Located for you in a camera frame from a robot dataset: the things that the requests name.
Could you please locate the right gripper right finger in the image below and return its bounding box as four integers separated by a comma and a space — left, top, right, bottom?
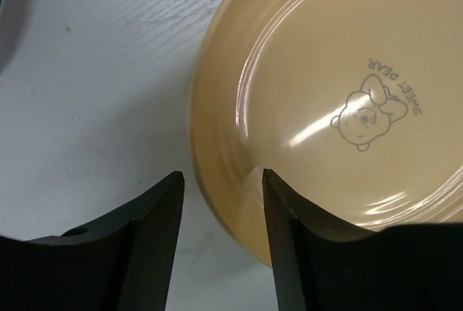
262, 169, 462, 310

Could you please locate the patterned rim plate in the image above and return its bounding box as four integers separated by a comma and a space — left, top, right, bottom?
1, 0, 30, 71

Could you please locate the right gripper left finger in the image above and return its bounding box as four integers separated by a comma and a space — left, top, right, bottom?
1, 171, 184, 310

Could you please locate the orange plate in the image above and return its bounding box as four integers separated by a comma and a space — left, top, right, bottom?
189, 0, 462, 264

